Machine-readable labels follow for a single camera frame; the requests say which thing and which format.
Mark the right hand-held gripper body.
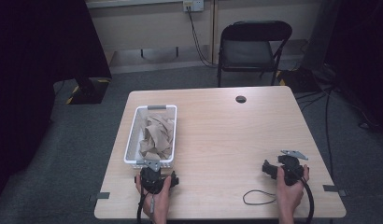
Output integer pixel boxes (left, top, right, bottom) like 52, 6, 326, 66
277, 149, 309, 187

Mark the black curtain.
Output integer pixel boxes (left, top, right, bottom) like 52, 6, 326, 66
323, 0, 383, 133
0, 0, 113, 207

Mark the white wall socket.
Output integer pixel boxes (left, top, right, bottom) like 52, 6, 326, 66
182, 0, 206, 13

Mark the thin black cable loop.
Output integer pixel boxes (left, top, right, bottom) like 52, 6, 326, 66
242, 189, 277, 206

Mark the person's left hand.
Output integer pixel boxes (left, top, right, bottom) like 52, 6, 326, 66
135, 175, 172, 218

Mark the person's right hand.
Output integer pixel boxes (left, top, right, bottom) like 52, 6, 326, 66
275, 166, 310, 217

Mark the black box with yellow stripes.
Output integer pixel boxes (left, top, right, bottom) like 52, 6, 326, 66
275, 67, 322, 94

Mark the beige cloth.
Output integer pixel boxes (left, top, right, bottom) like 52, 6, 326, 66
138, 113, 176, 161

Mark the white plastic basket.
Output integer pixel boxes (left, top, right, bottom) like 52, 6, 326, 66
123, 104, 178, 170

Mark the grey table bracket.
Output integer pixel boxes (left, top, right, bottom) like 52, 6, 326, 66
88, 191, 111, 203
322, 184, 348, 198

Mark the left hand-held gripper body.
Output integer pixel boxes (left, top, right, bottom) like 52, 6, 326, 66
139, 159, 173, 194

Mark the thick black gripper cable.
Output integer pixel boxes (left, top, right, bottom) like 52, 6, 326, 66
300, 175, 316, 224
135, 186, 150, 224

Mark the black wall cable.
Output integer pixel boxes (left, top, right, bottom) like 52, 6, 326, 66
186, 6, 220, 69

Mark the black stand base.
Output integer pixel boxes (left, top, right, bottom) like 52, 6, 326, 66
64, 77, 112, 105

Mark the black folding chair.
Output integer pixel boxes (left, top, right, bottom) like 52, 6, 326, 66
216, 20, 293, 89

